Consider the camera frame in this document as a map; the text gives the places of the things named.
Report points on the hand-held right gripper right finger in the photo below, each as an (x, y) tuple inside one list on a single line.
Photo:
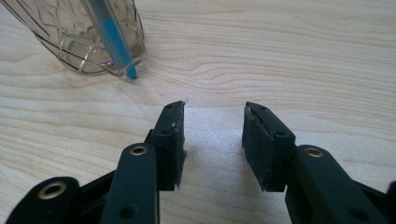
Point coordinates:
[(267, 155)]

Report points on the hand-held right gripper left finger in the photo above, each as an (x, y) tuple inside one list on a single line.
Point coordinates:
[(169, 155)]

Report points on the blue and grey toothbrush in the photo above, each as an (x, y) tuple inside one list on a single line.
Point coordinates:
[(115, 40)]

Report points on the clear brownish plastic cup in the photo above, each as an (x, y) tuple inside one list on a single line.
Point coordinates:
[(71, 46)]

